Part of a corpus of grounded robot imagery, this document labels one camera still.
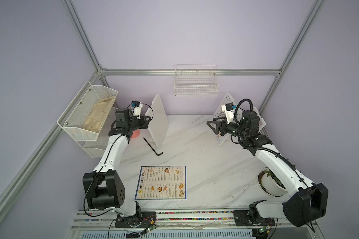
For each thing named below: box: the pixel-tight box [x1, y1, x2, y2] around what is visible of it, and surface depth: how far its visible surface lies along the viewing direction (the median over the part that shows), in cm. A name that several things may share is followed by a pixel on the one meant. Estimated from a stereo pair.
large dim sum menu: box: [134, 165, 187, 201], surface depth 88 cm
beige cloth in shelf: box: [81, 95, 115, 133], surface depth 81 cm
